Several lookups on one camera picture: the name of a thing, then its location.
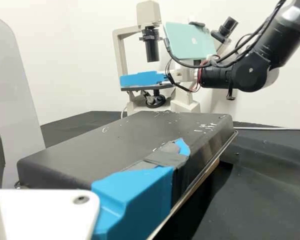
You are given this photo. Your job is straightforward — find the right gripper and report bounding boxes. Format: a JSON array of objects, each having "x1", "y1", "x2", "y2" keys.
[{"x1": 119, "y1": 65, "x2": 203, "y2": 87}]

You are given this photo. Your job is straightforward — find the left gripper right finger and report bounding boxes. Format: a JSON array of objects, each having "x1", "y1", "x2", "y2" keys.
[{"x1": 90, "y1": 137, "x2": 191, "y2": 240}]

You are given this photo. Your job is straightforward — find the cream microscope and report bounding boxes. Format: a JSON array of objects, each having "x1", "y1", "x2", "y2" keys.
[{"x1": 111, "y1": 0, "x2": 240, "y2": 115}]

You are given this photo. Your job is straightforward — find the black tray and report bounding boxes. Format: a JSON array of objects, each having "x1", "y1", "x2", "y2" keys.
[{"x1": 16, "y1": 110, "x2": 240, "y2": 240}]

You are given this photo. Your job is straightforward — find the right wrist camera phone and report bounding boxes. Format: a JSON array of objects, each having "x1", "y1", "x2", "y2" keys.
[{"x1": 163, "y1": 14, "x2": 219, "y2": 66}]

